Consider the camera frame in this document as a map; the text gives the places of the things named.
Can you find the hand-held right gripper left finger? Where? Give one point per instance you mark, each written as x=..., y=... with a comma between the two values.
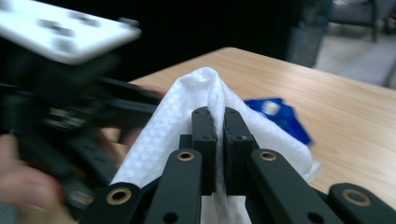
x=208, y=161

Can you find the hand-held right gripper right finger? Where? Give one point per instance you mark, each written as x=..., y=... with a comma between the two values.
x=236, y=168

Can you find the white wet wipe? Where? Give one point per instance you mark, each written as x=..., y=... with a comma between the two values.
x=174, y=124

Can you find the blue wet wipes pack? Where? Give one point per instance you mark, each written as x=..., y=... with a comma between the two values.
x=285, y=119

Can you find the grey chair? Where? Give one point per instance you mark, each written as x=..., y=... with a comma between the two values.
x=358, y=15

